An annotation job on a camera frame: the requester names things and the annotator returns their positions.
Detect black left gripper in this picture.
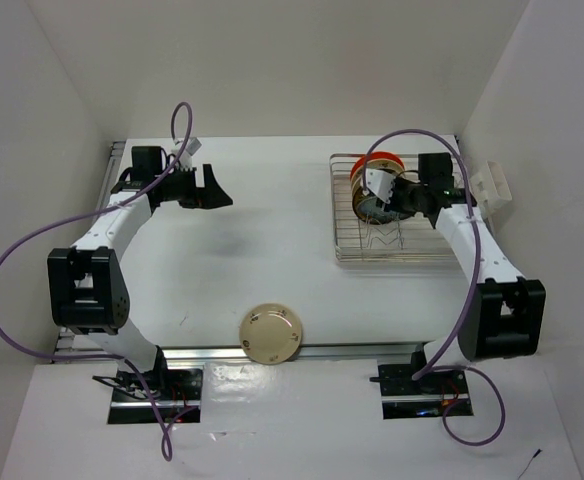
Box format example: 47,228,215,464
155,164,232,210

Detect yellow plate with dark rim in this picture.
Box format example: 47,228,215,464
351,172,409,225

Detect orange plastic plate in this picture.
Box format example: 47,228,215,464
349,151,405,177

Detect beige plate with flower motifs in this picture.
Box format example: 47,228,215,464
238,303,303,365

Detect beige plate with green brushstroke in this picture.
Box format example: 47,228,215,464
350,157,405,188

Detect blue floral plate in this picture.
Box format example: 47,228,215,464
352,192,415,225

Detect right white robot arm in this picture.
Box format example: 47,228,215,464
389,153,546,393

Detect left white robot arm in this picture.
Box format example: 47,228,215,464
47,146,233,400

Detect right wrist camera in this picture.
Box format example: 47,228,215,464
362,170,399,212

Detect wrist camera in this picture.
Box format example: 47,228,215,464
362,170,399,212
171,137,201,171

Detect wire dish rack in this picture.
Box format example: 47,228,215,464
329,153,458,268

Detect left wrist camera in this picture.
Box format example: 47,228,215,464
171,137,201,171

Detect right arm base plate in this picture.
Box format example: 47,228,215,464
369,352,473,420

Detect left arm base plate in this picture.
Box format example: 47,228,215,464
92,366,204,425

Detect aluminium frame rail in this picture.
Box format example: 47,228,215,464
54,139,430,364

